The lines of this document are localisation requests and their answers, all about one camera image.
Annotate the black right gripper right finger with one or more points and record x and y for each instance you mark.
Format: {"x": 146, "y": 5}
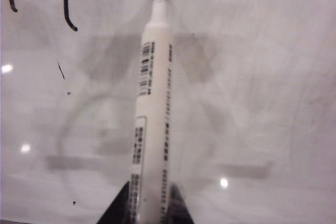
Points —
{"x": 179, "y": 208}

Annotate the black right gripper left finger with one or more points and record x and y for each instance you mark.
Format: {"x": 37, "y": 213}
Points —
{"x": 116, "y": 208}

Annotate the white whiteboard marker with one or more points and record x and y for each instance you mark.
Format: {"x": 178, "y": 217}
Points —
{"x": 155, "y": 103}

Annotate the white whiteboard with aluminium frame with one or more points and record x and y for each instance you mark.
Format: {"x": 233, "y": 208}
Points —
{"x": 262, "y": 90}

